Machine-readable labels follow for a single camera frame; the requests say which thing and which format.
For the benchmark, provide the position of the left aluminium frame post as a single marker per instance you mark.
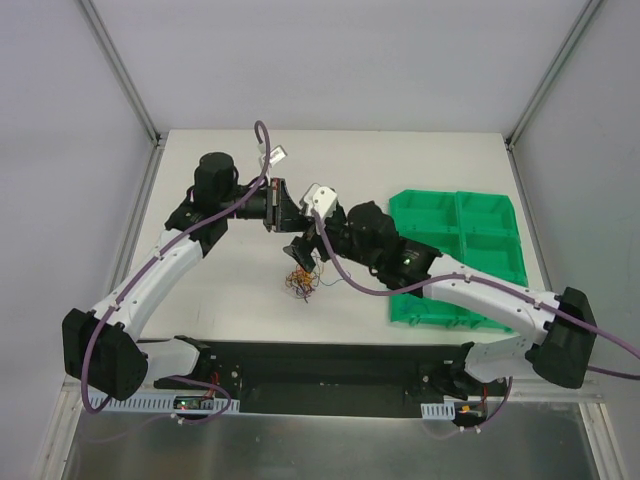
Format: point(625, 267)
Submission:
point(116, 64)

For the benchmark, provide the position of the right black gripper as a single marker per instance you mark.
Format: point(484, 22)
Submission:
point(310, 241)

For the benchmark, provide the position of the aluminium frame post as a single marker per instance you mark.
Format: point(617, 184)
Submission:
point(116, 64)
point(567, 48)

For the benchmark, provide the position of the green compartment tray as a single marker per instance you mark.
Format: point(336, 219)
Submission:
point(477, 229)

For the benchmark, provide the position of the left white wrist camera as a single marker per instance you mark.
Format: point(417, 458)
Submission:
point(276, 155)

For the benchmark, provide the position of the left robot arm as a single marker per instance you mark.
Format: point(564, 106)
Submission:
point(102, 347)

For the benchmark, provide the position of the right aluminium frame post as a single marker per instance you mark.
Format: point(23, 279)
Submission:
point(567, 48)

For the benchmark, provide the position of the aluminium front rail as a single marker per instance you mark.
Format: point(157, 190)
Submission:
point(550, 390)

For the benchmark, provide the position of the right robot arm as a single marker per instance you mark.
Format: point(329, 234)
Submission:
point(554, 337)

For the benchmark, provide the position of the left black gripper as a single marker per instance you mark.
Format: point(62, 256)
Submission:
point(271, 205)

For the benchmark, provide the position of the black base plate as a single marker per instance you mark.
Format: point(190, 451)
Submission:
point(388, 381)

